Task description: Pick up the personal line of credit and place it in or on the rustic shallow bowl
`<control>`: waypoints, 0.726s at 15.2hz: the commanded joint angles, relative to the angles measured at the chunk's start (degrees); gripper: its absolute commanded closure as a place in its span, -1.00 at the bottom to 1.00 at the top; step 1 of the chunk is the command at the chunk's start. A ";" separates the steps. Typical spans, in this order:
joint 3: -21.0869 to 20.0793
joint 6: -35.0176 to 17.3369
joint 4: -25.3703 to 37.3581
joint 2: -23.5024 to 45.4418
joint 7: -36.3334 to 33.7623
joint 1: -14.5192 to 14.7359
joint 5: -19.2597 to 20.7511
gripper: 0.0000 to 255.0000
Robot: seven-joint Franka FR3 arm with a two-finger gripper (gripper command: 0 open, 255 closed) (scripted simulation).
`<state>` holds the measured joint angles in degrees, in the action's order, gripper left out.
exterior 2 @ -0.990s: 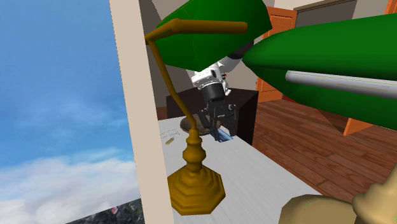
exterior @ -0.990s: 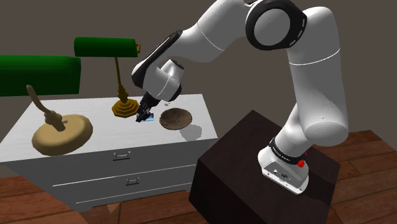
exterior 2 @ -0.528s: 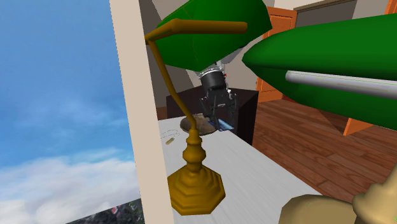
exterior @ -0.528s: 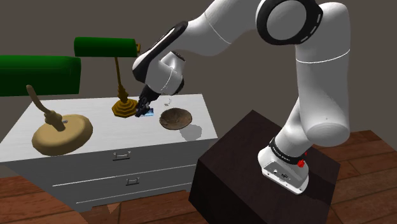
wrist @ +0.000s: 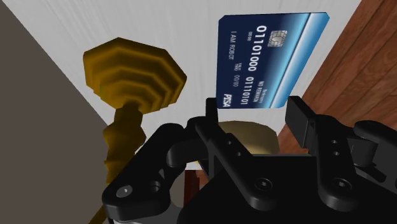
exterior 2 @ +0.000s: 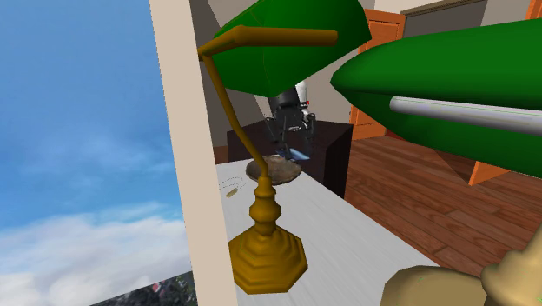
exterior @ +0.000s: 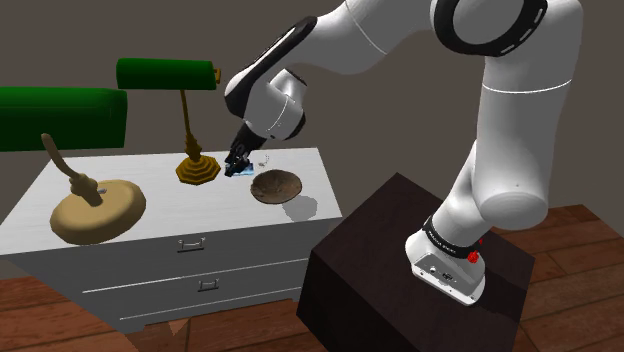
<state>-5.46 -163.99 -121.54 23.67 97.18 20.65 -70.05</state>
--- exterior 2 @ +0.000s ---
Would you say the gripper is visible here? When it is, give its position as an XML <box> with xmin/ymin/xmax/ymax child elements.
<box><xmin>263</xmin><ymin>106</ymin><xmax>318</xmax><ymax>157</ymax></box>

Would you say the blue flat object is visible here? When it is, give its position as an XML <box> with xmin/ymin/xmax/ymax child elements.
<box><xmin>275</xmin><ymin>145</ymin><xmax>313</xmax><ymax>163</ymax></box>

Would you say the brown round plate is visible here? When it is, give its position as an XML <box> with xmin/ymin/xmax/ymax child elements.
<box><xmin>246</xmin><ymin>154</ymin><xmax>303</xmax><ymax>187</ymax></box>

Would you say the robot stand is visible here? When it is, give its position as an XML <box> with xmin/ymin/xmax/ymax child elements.
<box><xmin>227</xmin><ymin>120</ymin><xmax>354</xmax><ymax>200</ymax></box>

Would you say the brass desk lamp green shade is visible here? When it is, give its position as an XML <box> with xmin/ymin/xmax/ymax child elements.
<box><xmin>196</xmin><ymin>0</ymin><xmax>373</xmax><ymax>296</ymax></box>

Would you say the orange wooden door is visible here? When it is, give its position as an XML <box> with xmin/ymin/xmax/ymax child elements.
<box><xmin>348</xmin><ymin>8</ymin><xmax>407</xmax><ymax>142</ymax></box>

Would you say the pale brass lamp green shade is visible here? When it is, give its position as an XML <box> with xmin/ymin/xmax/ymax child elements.
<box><xmin>329</xmin><ymin>18</ymin><xmax>542</xmax><ymax>306</ymax></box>

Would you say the thin chain with brass tag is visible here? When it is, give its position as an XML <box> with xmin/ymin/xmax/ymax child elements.
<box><xmin>218</xmin><ymin>176</ymin><xmax>248</xmax><ymax>199</ymax></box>

